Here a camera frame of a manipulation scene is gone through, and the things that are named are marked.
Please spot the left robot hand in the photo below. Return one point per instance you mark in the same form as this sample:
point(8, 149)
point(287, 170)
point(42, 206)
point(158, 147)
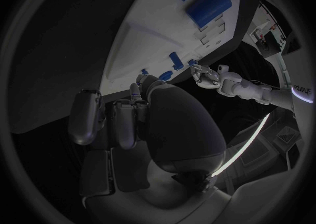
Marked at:
point(206, 78)

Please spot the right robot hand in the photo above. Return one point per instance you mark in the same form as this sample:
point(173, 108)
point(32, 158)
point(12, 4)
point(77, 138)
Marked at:
point(182, 129)

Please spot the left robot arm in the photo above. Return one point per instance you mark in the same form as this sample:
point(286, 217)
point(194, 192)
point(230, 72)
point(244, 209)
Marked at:
point(247, 87)

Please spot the white task board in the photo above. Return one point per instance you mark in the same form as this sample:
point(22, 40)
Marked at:
point(153, 36)

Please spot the small blue block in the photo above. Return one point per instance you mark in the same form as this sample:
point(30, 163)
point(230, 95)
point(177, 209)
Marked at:
point(192, 62)

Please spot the blue gear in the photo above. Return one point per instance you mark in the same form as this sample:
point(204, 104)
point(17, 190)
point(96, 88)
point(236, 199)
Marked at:
point(166, 75)

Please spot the small blue peg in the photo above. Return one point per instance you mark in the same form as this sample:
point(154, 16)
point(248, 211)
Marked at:
point(144, 72)

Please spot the blue thick cylinder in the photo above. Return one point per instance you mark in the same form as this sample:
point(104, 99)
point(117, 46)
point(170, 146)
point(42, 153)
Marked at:
point(209, 7)

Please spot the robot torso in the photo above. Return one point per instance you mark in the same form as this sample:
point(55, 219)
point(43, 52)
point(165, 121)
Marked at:
point(300, 81)

